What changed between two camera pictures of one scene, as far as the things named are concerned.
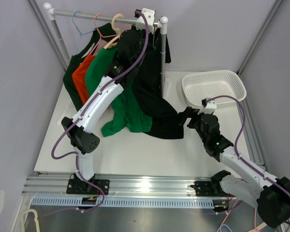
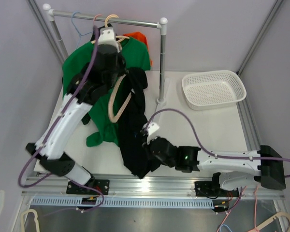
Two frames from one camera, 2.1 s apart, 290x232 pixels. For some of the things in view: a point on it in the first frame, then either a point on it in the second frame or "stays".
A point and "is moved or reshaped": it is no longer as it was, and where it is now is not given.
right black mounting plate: x=205 y=189 stays
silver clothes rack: x=52 y=11 stays
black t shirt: x=147 y=94 -> x=133 y=123
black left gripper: x=142 y=31 -> x=122 y=71
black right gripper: x=189 y=113 -> x=147 y=146
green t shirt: x=131 y=110 -> x=76 y=58
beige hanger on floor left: x=36 y=219 stays
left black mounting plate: x=75 y=186 stays
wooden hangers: x=112 y=43 is moved or reshaped
